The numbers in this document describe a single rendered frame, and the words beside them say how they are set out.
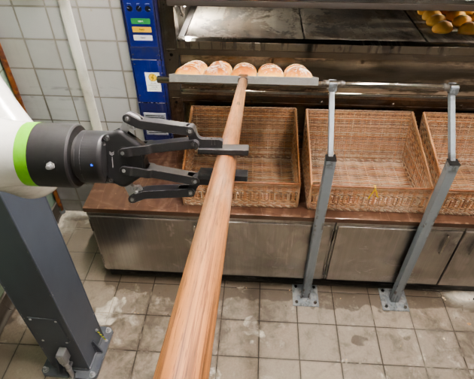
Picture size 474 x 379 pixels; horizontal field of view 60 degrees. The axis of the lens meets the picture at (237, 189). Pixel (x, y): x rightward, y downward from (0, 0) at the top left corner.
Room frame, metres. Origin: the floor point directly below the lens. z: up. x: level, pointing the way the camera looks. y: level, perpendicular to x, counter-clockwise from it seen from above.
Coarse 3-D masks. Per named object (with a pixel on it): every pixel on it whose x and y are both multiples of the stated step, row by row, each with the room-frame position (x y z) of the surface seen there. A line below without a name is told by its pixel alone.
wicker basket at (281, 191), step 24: (192, 120) 1.84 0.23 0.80; (216, 120) 1.88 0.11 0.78; (264, 120) 1.87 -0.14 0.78; (288, 120) 1.86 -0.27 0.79; (264, 144) 1.83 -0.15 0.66; (288, 144) 1.83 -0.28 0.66; (192, 168) 1.71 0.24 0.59; (240, 168) 1.71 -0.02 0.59; (264, 168) 1.71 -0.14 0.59; (288, 168) 1.71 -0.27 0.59; (240, 192) 1.43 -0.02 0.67; (264, 192) 1.42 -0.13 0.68; (288, 192) 1.42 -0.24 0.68
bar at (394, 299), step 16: (160, 80) 1.57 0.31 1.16; (320, 80) 1.54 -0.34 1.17; (336, 80) 1.54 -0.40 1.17; (448, 96) 1.50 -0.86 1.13; (448, 112) 1.46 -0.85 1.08; (448, 128) 1.41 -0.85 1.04; (448, 144) 1.36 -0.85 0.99; (336, 160) 1.30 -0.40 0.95; (448, 160) 1.30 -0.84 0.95; (448, 176) 1.27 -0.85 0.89; (320, 192) 1.32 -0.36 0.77; (320, 208) 1.30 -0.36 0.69; (432, 208) 1.28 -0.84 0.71; (320, 224) 1.30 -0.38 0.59; (432, 224) 1.27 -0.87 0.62; (320, 240) 1.30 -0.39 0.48; (416, 240) 1.28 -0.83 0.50; (416, 256) 1.27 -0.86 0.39; (400, 272) 1.30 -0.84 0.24; (304, 288) 1.30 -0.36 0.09; (384, 288) 1.36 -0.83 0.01; (400, 288) 1.27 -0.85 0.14; (304, 304) 1.26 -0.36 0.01; (384, 304) 1.26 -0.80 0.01; (400, 304) 1.26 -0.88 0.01
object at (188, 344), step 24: (240, 96) 0.94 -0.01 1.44; (240, 120) 0.69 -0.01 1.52; (216, 168) 0.41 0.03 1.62; (216, 192) 0.33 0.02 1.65; (216, 216) 0.27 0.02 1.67; (216, 240) 0.23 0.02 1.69; (192, 264) 0.20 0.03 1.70; (216, 264) 0.20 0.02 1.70; (192, 288) 0.17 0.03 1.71; (216, 288) 0.17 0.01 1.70; (192, 312) 0.14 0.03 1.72; (216, 312) 0.15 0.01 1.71; (168, 336) 0.12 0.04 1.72; (192, 336) 0.12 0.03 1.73; (168, 360) 0.11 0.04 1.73; (192, 360) 0.11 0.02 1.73
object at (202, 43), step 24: (192, 48) 1.94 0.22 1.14; (216, 48) 1.93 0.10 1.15; (240, 48) 1.92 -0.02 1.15; (264, 48) 1.92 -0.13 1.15; (288, 48) 1.91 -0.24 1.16; (312, 48) 1.90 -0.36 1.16; (336, 48) 1.90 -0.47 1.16; (360, 48) 1.89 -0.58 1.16; (384, 48) 1.89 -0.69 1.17; (408, 48) 1.88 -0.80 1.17; (432, 48) 1.87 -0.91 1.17; (456, 48) 1.87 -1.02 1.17
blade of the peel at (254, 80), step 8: (176, 80) 1.41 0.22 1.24; (184, 80) 1.41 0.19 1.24; (192, 80) 1.41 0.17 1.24; (200, 80) 1.41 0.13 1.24; (208, 80) 1.41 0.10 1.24; (216, 80) 1.41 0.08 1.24; (224, 80) 1.41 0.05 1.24; (232, 80) 1.40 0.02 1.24; (248, 80) 1.40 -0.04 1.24; (256, 80) 1.40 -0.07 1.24; (264, 80) 1.40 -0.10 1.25; (272, 80) 1.40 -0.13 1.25; (280, 80) 1.40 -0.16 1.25; (288, 80) 1.40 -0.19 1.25; (296, 80) 1.40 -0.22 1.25; (304, 80) 1.40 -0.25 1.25; (312, 80) 1.39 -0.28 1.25
